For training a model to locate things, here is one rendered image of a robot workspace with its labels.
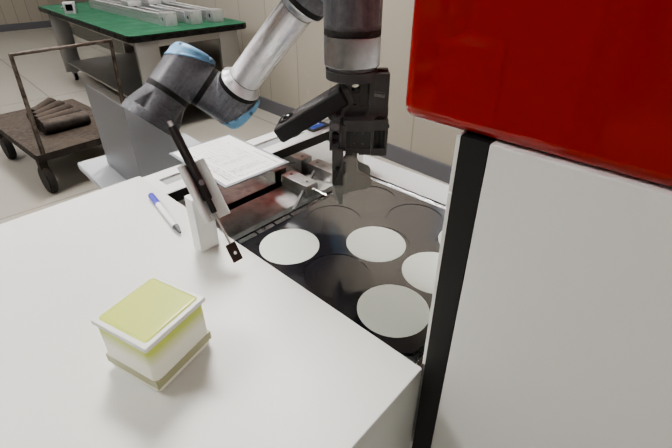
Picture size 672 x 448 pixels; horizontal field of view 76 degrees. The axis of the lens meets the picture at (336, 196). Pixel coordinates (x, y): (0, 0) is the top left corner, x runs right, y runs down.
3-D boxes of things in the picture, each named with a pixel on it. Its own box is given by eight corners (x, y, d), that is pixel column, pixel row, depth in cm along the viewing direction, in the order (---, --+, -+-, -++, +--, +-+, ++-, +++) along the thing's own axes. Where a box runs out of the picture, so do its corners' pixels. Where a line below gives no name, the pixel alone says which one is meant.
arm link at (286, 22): (198, 89, 124) (313, -79, 94) (242, 119, 129) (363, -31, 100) (185, 111, 115) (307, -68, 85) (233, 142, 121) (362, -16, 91)
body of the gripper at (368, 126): (386, 161, 60) (391, 75, 54) (325, 160, 61) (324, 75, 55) (381, 140, 67) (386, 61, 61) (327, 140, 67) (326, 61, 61)
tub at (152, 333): (215, 342, 46) (205, 295, 43) (160, 398, 40) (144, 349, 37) (165, 318, 49) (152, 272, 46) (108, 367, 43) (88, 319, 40)
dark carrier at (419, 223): (519, 243, 74) (520, 240, 73) (404, 366, 52) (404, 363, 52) (365, 179, 94) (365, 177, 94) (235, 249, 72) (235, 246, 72)
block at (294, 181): (318, 192, 92) (317, 180, 90) (306, 198, 90) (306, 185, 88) (293, 180, 96) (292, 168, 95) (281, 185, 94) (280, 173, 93)
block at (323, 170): (343, 179, 97) (343, 167, 95) (332, 185, 95) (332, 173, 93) (318, 169, 102) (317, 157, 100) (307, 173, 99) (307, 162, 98)
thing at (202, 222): (237, 253, 60) (225, 167, 53) (213, 266, 57) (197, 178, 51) (213, 235, 63) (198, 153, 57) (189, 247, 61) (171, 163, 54)
